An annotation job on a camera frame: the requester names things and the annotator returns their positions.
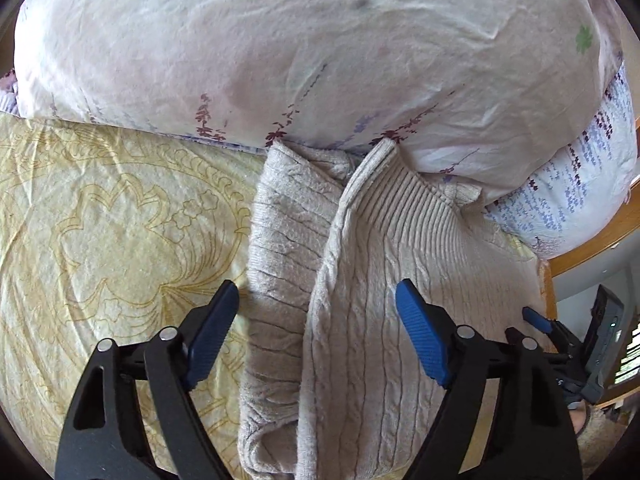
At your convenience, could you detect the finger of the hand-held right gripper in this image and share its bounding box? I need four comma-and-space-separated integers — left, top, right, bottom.
521, 306, 571, 348

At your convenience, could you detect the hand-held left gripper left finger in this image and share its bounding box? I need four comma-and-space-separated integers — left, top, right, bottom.
54, 280, 240, 480

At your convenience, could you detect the window with blinds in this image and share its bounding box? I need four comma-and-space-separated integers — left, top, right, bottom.
616, 310, 640, 386

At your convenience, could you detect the beige cable-knit sweater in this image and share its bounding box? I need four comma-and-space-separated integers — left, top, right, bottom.
237, 138, 551, 480

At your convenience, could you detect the yellow patterned bed sheet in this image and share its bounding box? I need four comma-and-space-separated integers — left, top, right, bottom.
0, 112, 551, 480

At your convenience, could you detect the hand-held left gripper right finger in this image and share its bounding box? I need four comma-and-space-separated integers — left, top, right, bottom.
395, 278, 583, 480

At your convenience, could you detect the white floral pillow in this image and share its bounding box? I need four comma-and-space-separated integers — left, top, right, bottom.
12, 0, 623, 181

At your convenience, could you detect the wooden bed frame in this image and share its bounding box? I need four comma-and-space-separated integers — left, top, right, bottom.
537, 200, 640, 321

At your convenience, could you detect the white pillow with blue print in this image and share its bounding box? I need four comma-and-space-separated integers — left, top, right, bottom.
482, 60, 638, 261

